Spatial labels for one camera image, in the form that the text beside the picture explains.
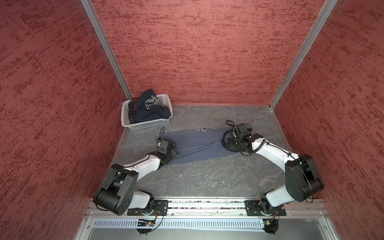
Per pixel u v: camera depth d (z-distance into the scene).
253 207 0.74
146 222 0.72
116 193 0.42
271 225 0.70
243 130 0.71
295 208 0.76
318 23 0.76
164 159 0.67
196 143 0.98
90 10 0.72
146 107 1.10
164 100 1.16
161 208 0.74
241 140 0.68
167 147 0.71
